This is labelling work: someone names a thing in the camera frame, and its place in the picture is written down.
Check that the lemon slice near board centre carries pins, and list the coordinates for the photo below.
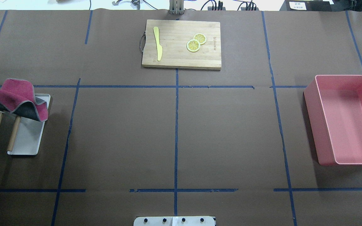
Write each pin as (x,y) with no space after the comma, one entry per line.
(193,45)

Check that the aluminium frame post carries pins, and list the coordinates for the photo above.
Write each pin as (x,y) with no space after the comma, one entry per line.
(176,7)

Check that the pink plastic bin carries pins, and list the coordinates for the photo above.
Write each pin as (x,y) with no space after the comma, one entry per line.
(334,104)

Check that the bamboo cutting board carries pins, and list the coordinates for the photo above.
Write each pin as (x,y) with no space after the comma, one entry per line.
(174,35)

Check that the yellow plastic knife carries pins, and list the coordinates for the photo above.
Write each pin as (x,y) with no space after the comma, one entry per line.
(159,47)

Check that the white tray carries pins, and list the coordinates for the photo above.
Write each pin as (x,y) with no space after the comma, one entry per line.
(28,137)

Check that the lemon slice near board edge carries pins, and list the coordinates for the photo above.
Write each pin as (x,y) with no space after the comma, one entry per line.
(201,38)

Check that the pink grey cleaning cloth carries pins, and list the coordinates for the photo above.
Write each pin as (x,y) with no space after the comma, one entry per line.
(17,96)

